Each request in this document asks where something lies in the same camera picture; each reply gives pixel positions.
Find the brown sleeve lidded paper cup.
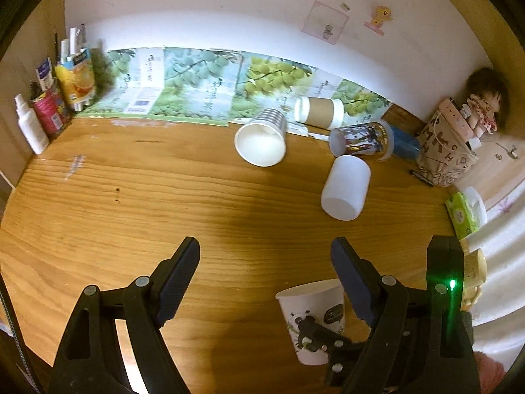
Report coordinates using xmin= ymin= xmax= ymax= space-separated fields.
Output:
xmin=294 ymin=96 xmax=345 ymax=129

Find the red tin can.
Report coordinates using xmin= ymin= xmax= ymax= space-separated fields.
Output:
xmin=31 ymin=86 xmax=70 ymax=136

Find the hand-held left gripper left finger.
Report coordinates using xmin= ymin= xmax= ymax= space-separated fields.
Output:
xmin=48 ymin=237 xmax=201 ymax=394

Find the yellow duck wall hook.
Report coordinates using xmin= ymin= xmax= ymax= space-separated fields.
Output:
xmin=364 ymin=5 xmax=395 ymax=37

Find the pink wall note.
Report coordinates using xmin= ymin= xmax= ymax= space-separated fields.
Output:
xmin=301 ymin=0 xmax=350 ymax=45

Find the colourful printed plastic cup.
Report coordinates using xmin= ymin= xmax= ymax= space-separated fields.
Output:
xmin=329 ymin=120 xmax=395 ymax=162

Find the pale yellow mug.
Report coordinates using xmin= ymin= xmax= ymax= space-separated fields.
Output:
xmin=459 ymin=248 xmax=489 ymax=312

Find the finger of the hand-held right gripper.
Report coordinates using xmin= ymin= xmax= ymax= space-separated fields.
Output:
xmin=296 ymin=319 xmax=368 ymax=387

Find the white ribbed cloth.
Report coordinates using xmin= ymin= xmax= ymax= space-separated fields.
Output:
xmin=459 ymin=195 xmax=525 ymax=362

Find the green wet wipes pack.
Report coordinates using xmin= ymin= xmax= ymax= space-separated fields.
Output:
xmin=445 ymin=186 xmax=489 ymax=239

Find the white spray bottle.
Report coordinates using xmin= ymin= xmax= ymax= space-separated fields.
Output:
xmin=14 ymin=94 xmax=50 ymax=156

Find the striped cord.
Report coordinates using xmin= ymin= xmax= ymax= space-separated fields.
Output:
xmin=0 ymin=273 xmax=46 ymax=394

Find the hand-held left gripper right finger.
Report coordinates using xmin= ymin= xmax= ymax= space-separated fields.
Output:
xmin=331 ymin=237 xmax=481 ymax=394

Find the green fruit printed cardboard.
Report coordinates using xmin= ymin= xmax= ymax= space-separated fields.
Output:
xmin=77 ymin=47 xmax=395 ymax=128

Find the white plastic cup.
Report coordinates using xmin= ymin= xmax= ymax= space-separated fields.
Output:
xmin=321 ymin=155 xmax=372 ymax=222

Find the silver ribbed paper cup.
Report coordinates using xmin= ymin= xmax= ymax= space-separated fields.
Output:
xmin=234 ymin=108 xmax=287 ymax=168

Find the black pen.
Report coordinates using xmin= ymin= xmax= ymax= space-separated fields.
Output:
xmin=409 ymin=168 xmax=434 ymax=188

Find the person's right forearm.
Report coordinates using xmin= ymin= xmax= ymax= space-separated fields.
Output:
xmin=473 ymin=352 xmax=508 ymax=394

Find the letter printed paper bag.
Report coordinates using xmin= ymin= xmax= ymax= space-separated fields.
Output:
xmin=416 ymin=98 xmax=479 ymax=188

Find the yellow juice carton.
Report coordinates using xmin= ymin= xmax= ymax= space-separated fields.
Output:
xmin=54 ymin=48 xmax=98 ymax=111

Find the panda print paper cup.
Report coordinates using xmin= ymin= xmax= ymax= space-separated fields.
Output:
xmin=275 ymin=278 xmax=347 ymax=366

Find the brown-haired doll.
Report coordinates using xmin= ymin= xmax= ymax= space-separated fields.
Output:
xmin=461 ymin=67 xmax=510 ymax=137

